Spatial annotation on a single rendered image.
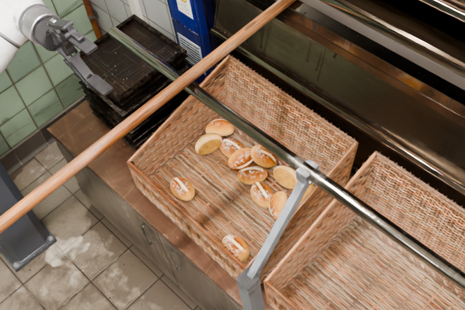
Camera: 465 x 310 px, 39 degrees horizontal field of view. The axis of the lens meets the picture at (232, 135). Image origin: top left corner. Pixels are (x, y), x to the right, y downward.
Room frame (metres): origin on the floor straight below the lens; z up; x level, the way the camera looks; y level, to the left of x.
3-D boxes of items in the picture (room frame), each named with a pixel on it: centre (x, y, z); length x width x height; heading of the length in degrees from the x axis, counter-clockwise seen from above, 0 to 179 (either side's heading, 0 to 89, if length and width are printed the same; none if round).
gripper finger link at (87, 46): (1.11, 0.29, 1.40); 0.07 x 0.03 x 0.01; 36
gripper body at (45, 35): (1.21, 0.37, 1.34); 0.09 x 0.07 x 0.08; 36
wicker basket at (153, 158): (1.20, 0.00, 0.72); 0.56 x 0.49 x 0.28; 35
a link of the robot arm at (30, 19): (1.27, 0.41, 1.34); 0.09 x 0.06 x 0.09; 126
